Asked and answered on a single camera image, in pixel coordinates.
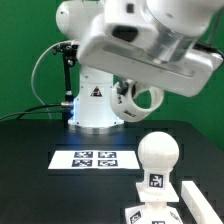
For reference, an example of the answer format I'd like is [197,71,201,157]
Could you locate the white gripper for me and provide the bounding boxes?
[77,15,223,97]

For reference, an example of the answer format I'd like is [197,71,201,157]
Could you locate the white lamp bulb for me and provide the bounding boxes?
[138,131,179,191]

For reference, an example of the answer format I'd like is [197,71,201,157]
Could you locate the white lamp base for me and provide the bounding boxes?
[125,182,183,224]

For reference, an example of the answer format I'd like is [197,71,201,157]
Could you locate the white lamp shade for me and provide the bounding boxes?
[110,79,164,122]

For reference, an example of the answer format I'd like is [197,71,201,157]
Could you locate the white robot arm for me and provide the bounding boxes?
[56,0,224,134]

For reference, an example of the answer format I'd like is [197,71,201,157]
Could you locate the white marker sheet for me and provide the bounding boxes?
[48,150,140,170]

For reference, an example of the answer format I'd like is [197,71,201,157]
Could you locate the black camera stand pole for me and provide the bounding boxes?
[62,54,74,128]

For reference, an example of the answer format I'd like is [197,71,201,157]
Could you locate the black camera on stand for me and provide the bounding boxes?
[52,40,80,55]

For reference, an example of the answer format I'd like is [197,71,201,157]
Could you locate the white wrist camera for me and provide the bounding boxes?
[104,0,159,47]

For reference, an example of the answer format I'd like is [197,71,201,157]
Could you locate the grey cable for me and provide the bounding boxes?
[30,40,73,120]

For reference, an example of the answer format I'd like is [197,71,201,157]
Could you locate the black cable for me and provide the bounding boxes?
[0,103,64,123]

